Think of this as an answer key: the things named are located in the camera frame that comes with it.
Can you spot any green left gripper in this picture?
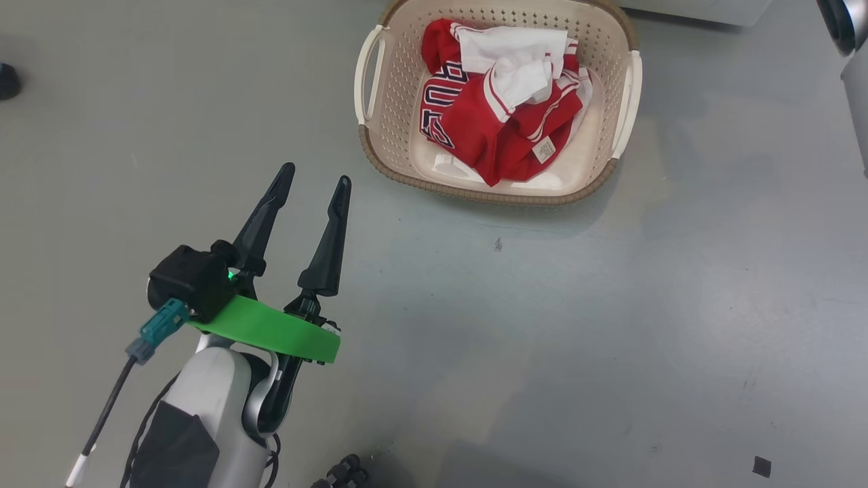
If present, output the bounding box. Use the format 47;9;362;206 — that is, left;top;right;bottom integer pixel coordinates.
189;163;353;365

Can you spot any white garment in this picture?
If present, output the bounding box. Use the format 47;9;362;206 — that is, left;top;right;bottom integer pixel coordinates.
458;26;569;113

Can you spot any beige perforated laundry basket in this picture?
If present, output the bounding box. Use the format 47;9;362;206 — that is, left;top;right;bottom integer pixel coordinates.
353;0;644;206

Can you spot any white washing machine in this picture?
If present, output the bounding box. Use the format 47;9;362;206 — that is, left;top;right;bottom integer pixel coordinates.
614;0;775;28

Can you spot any black rounded object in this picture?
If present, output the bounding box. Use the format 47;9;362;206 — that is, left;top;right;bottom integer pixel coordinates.
0;62;22;102

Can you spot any black cable with teal plug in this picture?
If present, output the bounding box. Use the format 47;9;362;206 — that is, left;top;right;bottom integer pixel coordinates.
64;298;192;488

